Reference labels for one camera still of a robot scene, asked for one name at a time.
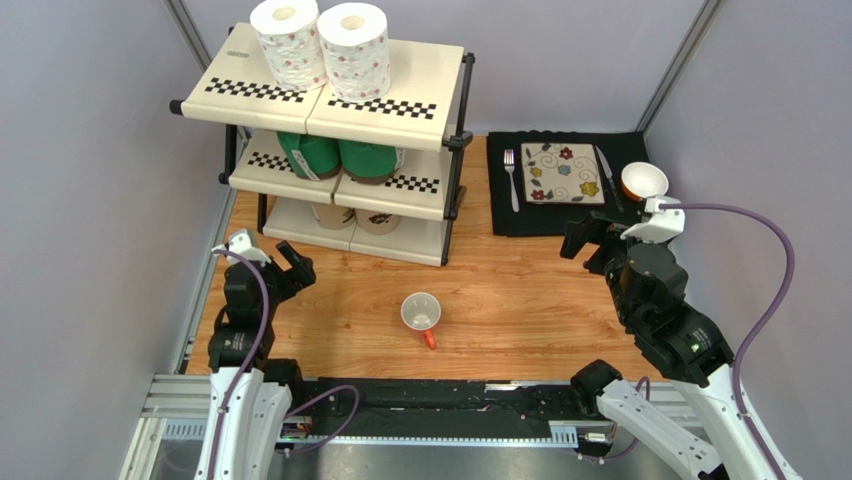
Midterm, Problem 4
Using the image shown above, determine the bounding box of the brown roll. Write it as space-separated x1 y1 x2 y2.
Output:
310 203 356 230
355 209 401 236

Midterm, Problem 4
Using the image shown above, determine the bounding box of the brown roll front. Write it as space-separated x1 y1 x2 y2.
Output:
355 209 401 236

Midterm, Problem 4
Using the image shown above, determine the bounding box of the green roll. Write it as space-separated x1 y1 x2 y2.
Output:
276 131 342 181
338 140 406 185

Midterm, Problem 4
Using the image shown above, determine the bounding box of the green roll front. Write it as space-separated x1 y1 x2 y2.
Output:
338 140 406 185

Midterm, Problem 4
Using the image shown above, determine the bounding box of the floral white paper towel roll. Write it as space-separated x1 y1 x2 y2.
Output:
317 2 391 103

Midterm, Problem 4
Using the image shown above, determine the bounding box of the plain white paper towel roll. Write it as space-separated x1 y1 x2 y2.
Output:
250 0 327 92

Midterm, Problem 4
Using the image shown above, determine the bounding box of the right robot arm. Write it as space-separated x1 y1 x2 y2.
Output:
560 205 799 479

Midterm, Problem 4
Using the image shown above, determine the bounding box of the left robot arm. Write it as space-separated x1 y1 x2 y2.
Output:
194 229 316 479

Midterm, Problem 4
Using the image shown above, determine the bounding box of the cream three-tier shelf rack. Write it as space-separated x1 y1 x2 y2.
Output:
169 23 475 266

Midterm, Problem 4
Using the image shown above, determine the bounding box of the floral square plate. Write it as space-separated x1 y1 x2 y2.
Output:
521 142 605 206

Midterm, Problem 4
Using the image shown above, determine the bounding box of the orange white bowl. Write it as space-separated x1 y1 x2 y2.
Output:
620 162 670 202

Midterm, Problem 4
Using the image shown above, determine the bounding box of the black placemat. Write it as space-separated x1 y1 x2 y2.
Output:
487 131 649 237

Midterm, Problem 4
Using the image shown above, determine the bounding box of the silver fork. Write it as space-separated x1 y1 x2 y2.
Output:
503 149 520 213

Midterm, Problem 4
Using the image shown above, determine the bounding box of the orange white mug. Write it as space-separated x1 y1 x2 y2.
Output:
400 292 442 350

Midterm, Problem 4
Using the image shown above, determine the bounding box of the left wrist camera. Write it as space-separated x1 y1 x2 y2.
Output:
211 228 271 266

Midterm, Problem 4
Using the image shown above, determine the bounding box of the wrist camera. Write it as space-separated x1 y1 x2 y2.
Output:
620 195 685 244
211 228 271 266

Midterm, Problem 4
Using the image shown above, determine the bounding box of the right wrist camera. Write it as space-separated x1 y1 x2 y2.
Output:
620 195 685 244

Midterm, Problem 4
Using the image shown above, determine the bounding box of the black handled knife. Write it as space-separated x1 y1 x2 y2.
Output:
594 145 626 213

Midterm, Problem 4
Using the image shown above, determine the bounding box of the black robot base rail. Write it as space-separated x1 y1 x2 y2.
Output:
280 377 615 440

